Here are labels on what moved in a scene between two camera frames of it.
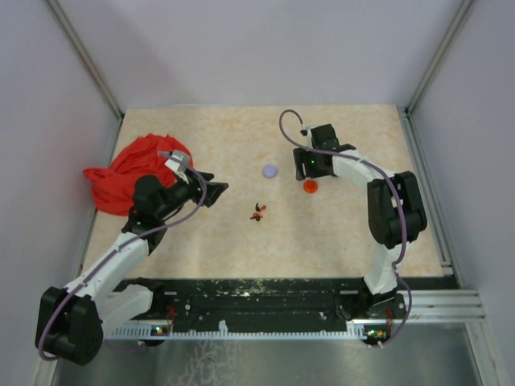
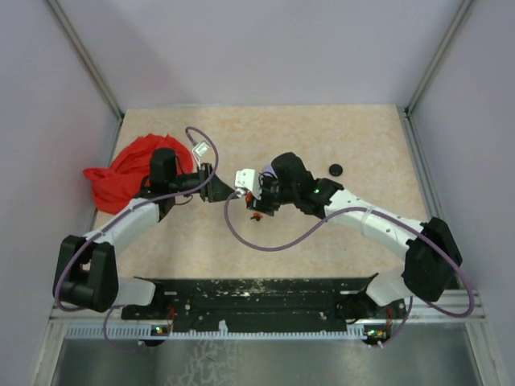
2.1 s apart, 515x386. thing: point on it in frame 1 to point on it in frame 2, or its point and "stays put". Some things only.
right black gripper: x=300 y=157 to x=262 y=205
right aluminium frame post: x=463 y=9 stays put
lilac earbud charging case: x=269 y=170 stays put
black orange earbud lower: x=257 y=215 stays put
